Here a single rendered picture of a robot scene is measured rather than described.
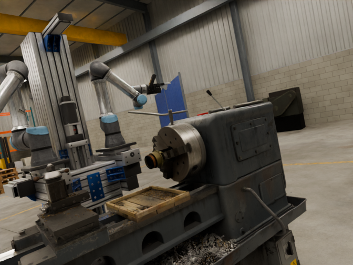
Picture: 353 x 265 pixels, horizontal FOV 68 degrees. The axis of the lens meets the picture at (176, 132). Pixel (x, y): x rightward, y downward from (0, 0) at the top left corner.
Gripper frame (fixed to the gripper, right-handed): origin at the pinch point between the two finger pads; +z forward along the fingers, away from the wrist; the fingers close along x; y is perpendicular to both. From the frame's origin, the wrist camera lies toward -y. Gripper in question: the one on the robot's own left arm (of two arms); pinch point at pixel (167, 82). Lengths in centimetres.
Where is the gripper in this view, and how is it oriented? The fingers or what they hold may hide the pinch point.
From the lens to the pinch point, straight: 227.0
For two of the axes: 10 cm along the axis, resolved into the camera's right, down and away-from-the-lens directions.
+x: 3.9, 1.1, -9.1
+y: 1.5, 9.7, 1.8
